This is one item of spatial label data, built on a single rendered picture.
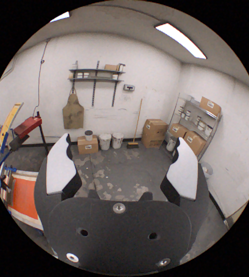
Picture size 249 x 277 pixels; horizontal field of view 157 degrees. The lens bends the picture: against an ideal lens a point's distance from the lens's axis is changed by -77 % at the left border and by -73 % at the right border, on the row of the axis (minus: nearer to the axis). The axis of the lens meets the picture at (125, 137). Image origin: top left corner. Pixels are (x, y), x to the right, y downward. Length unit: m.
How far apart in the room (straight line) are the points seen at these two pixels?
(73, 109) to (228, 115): 3.57
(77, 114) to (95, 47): 1.63
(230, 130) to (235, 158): 0.66
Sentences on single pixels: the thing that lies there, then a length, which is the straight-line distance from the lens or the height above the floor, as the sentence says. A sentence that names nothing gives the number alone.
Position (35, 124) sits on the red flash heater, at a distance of 1.88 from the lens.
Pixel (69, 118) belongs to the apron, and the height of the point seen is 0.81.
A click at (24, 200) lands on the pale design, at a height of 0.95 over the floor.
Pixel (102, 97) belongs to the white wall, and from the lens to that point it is 2.34.
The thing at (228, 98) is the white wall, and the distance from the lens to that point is 2.71.
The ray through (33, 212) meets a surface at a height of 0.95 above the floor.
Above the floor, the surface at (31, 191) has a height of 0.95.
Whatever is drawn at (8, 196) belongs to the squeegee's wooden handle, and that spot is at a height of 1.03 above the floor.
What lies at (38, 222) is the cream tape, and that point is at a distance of 0.96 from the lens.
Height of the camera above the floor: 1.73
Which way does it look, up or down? 32 degrees down
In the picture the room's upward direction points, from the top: 12 degrees clockwise
